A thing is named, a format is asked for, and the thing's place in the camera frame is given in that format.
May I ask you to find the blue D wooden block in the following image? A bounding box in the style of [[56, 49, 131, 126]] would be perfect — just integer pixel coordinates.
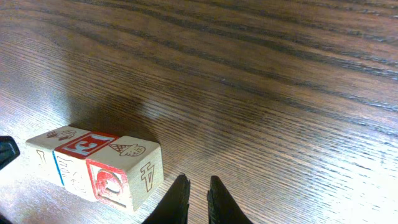
[[25, 126, 89, 187]]

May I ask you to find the green-sided wooden block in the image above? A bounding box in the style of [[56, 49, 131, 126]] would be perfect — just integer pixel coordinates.
[[53, 130, 119, 202]]

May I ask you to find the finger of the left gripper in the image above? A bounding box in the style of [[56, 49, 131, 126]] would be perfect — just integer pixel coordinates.
[[0, 136, 20, 169]]

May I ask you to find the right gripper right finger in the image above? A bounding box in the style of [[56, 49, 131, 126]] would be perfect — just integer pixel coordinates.
[[207, 175, 252, 224]]

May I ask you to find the red Q wooden block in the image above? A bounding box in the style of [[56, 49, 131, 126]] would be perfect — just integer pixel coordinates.
[[86, 136, 164, 213]]

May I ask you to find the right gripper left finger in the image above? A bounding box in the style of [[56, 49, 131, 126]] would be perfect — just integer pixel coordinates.
[[142, 174, 190, 224]]

